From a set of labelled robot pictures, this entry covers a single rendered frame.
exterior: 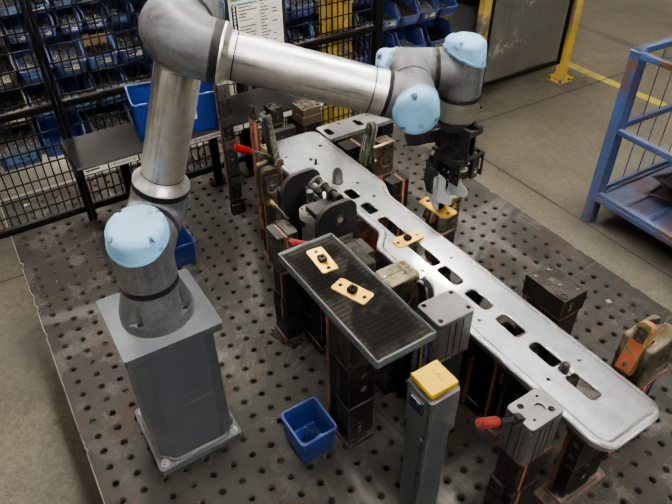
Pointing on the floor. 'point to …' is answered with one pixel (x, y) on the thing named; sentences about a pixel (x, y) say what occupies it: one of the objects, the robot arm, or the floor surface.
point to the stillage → (649, 177)
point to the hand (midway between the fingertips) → (438, 200)
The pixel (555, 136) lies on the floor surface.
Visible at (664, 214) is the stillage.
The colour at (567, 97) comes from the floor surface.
